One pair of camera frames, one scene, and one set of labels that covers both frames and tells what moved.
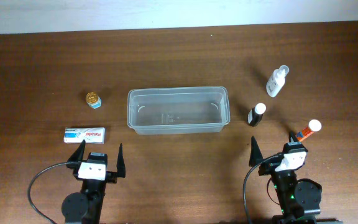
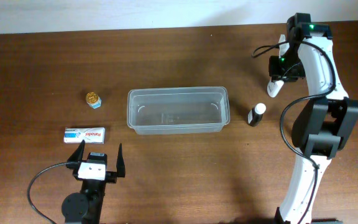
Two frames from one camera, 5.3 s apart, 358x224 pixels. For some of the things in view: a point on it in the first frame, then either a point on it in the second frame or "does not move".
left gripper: (111, 177) does not move
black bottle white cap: (255, 114) does not move
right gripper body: (282, 178) → (288, 68)
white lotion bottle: (276, 81) does not move
